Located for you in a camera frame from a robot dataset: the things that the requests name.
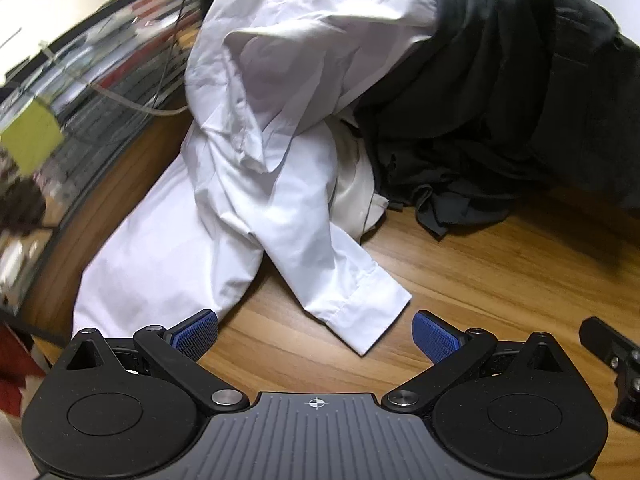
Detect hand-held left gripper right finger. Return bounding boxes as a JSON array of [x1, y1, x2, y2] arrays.
[[381, 310, 573, 413]]

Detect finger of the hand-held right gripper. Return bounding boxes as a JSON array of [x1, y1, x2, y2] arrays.
[[579, 316, 640, 431]]

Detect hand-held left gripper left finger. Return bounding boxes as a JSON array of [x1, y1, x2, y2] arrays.
[[60, 310, 250, 415]]

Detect white dress shirt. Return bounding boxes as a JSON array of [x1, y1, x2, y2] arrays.
[[72, 0, 441, 356]]

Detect cream garment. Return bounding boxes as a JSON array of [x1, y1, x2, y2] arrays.
[[327, 120, 390, 247]]

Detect red cloth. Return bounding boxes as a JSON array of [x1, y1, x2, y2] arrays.
[[0, 322, 48, 411]]

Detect dark brown object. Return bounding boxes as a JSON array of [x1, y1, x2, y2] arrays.
[[0, 180, 48, 237]]

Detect glass desk partition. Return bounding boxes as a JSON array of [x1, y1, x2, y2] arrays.
[[0, 0, 211, 321]]

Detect dark grey garment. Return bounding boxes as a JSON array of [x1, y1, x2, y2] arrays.
[[350, 0, 566, 241]]

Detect black trousers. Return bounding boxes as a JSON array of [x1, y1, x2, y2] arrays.
[[510, 0, 640, 211]]

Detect green box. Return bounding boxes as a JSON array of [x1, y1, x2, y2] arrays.
[[0, 102, 66, 176]]

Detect dark thin cable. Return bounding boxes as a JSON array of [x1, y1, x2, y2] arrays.
[[150, 0, 198, 111]]

